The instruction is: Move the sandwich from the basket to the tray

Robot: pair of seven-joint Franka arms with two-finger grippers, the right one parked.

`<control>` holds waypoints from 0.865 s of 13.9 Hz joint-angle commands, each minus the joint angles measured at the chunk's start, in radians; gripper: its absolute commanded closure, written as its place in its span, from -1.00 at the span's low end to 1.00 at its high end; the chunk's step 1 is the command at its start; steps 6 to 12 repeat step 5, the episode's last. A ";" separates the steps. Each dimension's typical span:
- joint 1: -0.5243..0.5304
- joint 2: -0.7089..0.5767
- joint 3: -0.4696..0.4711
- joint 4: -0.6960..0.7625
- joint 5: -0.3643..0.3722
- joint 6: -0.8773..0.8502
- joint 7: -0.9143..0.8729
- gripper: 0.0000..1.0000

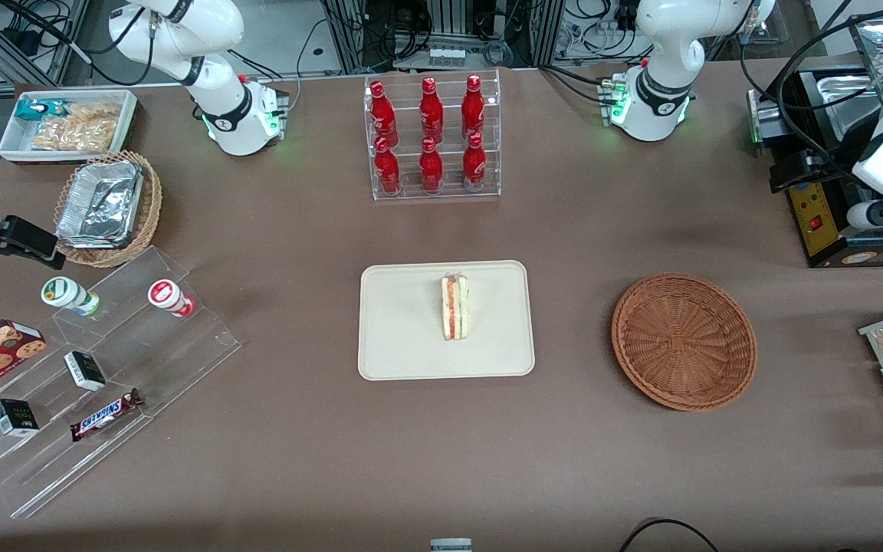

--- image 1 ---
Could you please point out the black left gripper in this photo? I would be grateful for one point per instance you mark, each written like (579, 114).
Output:
(829, 156)

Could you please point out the triangular layered sandwich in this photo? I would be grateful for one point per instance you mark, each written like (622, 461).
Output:
(455, 307)

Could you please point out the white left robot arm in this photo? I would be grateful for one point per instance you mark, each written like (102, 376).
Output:
(656, 92)

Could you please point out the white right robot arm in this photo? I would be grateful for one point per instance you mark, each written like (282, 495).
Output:
(219, 115)

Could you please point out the small tan wicker basket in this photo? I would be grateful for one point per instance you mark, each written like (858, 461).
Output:
(149, 207)

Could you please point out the large brown wicker basket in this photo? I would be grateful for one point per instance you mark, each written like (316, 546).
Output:
(683, 341)

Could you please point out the beige rectangular tray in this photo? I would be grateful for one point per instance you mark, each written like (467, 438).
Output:
(403, 337)

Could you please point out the black food warmer machine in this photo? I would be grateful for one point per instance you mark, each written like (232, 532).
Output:
(817, 222)

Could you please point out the green lid yogurt cup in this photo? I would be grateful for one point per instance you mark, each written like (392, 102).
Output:
(62, 293)

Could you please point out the stacked foil containers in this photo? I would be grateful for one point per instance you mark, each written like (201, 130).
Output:
(100, 203)

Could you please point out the steel warmer pan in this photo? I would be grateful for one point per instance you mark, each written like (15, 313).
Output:
(855, 92)

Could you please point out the white rectangular snack bin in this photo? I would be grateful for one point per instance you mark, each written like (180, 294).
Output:
(14, 138)

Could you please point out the clear bag of crackers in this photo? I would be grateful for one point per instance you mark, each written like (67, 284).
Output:
(73, 136)
(96, 113)

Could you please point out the teal snack packet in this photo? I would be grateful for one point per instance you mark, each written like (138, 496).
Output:
(31, 109)

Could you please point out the small black carton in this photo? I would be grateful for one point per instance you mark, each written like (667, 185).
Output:
(85, 370)
(16, 418)

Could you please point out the red lid yogurt cup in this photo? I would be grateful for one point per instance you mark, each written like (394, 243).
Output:
(163, 294)

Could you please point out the snickers chocolate bar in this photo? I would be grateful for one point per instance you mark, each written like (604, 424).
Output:
(104, 415)

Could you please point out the clear acrylic stepped display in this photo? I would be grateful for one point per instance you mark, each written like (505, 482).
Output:
(181, 360)

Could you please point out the red cola bottle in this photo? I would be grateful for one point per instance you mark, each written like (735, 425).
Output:
(474, 165)
(473, 107)
(431, 111)
(388, 172)
(382, 115)
(431, 170)

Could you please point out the clear acrylic bottle rack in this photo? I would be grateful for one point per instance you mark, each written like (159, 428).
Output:
(451, 193)

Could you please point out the white power strip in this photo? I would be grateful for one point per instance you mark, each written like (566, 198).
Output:
(447, 57)

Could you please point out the small grey device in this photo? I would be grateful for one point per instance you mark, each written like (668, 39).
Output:
(451, 545)

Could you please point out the aluminium frame rack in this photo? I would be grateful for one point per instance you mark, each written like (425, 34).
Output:
(441, 23)

